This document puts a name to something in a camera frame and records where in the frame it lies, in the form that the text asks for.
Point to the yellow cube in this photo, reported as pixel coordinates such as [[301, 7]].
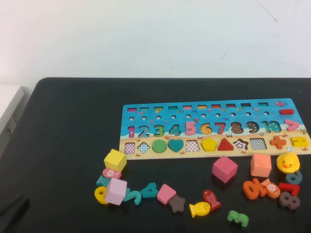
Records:
[[114, 160]]

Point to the red minus bar piece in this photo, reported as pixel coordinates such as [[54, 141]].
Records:
[[286, 111]]

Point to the orange fish with ten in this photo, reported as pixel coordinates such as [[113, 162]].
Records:
[[271, 188]]

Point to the teal striped fish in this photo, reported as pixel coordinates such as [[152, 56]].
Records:
[[103, 180]]

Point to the green number three piece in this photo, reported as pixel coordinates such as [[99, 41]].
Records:
[[233, 214]]

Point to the pink fish with five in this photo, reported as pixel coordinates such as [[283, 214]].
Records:
[[110, 172]]

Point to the yellow number piece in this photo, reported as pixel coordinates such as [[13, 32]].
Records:
[[98, 195]]

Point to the light pink cube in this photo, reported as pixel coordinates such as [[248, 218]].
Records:
[[115, 191]]

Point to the salmon cube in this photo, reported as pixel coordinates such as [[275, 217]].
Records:
[[260, 165]]

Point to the teal number four piece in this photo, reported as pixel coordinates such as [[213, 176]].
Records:
[[151, 191]]

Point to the grey-blue number nine piece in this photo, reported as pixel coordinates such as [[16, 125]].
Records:
[[288, 180]]

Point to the red fish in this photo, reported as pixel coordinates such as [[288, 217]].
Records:
[[211, 200]]

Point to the yellow rubber duck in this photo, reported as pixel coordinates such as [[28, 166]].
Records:
[[288, 162]]

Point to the yellow equals sign piece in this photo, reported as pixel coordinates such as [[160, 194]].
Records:
[[299, 141]]

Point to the brown number eight piece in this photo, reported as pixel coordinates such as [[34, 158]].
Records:
[[289, 200]]

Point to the red number seven piece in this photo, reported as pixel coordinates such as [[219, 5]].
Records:
[[289, 187]]

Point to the brown star piece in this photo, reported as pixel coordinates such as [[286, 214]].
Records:
[[177, 204]]

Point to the orange plus sign piece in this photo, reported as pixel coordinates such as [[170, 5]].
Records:
[[278, 142]]

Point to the pink trapezoid piece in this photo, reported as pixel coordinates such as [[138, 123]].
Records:
[[166, 194]]

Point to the white side table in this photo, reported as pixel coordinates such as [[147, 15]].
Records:
[[9, 104]]

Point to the yellow pentagon piece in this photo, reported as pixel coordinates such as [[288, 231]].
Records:
[[209, 145]]

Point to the teal heart piece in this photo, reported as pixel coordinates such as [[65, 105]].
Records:
[[175, 145]]

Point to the pink number five piece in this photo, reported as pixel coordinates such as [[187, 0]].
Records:
[[188, 125]]

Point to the red triangle piece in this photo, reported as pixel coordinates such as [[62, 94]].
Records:
[[225, 146]]

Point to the yellow fish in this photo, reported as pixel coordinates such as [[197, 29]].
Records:
[[200, 208]]

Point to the teal number two piece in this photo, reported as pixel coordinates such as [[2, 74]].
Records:
[[134, 197]]

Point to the magenta cube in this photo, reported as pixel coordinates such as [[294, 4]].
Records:
[[224, 168]]

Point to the colourful wooden puzzle board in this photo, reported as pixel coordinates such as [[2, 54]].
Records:
[[170, 121]]

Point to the pink greater-than sign piece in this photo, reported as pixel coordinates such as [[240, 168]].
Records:
[[294, 125]]

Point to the green circle piece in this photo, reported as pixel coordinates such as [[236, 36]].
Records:
[[159, 146]]

